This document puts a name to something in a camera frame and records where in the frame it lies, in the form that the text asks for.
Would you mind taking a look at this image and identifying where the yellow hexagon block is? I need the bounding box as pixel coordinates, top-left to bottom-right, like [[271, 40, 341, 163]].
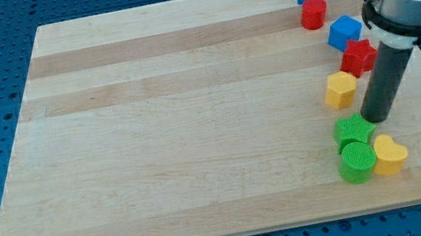
[[324, 71, 357, 109]]

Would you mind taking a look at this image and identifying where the red cylinder block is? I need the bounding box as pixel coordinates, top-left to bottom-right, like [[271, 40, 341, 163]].
[[300, 0, 327, 31]]

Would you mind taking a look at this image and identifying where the green cylinder block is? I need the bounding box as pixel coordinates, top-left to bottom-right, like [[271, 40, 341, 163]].
[[338, 142, 377, 185]]

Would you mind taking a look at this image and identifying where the blue cube block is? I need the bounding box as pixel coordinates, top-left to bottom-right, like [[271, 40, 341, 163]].
[[328, 15, 362, 51]]

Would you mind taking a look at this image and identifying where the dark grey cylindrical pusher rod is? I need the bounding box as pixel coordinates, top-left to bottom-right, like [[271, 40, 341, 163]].
[[360, 42, 413, 124]]

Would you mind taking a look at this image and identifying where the yellow heart block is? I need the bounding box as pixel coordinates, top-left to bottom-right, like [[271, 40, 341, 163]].
[[372, 134, 409, 176]]

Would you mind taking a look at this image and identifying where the red star block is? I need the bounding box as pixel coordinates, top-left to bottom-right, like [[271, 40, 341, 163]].
[[340, 39, 377, 78]]

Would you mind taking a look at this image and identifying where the green star block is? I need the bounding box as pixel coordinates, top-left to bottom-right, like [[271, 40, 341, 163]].
[[333, 113, 377, 154]]

